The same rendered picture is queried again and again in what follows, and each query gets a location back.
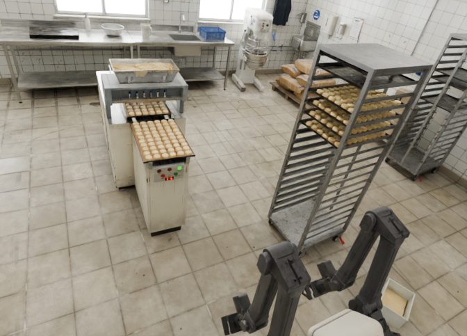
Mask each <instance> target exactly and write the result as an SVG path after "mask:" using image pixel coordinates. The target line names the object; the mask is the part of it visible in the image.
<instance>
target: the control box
mask: <svg viewBox="0 0 467 336"><path fill-rule="evenodd" d="M179 166H181V169H180V170H179V169H178V167H179ZM168 168H171V169H172V170H171V171H168ZM157 170H161V172H160V173H158V172H157ZM174 173H178V175H176V176H175V175H174ZM163 174H164V175H165V177H161V175H163ZM183 176H184V162H181V163H172V164H167V165H162V166H153V179H154V183H155V182H163V181H167V179H166V178H167V177H168V180H172V179H180V178H183ZM171 177H172V179H171Z"/></svg>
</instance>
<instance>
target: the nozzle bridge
mask: <svg viewBox="0 0 467 336"><path fill-rule="evenodd" d="M101 84H102V90H103V93H104V102H105V109H106V116H107V119H109V118H112V115H111V108H110V106H112V105H113V104H121V103H134V102H158V101H170V100H176V101H177V110H178V111H179V113H183V105H184V102H185V101H188V84H187V83H186V82H185V81H184V79H183V78H182V76H181V75H180V74H179V73H177V75H176V76H175V78H174V79H173V81H172V82H160V83H119V81H118V80H117V77H116V76H115V74H101ZM145 89H146V95H145V98H143V91H145ZM152 89H153V95H152V98H150V90H151V91H152ZM159 89H160V95H159V97H157V90H158V92H159ZM166 89H167V93H166V97H164V96H163V92H164V90H165V91H166ZM138 90H139V93H138V99H136V91H138ZM129 91H130V92H131V99H129Z"/></svg>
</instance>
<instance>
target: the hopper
mask: <svg viewBox="0 0 467 336"><path fill-rule="evenodd" d="M109 61H110V64H111V67H112V69H113V66H116V65H117V66H118V65H125V66H127V65H133V64H136V63H139V64H141V65H153V63H164V64H170V65H171V66H172V70H119V71H114V69H113V71H114V73H115V76H116V77H117V80H118V81H119V83H160V82H172V81H173V79H174V78H175V76H176V75H177V73H178V71H179V70H180V69H179V68H178V67H177V66H176V64H175V63H174V62H173V60H172V59H109Z"/></svg>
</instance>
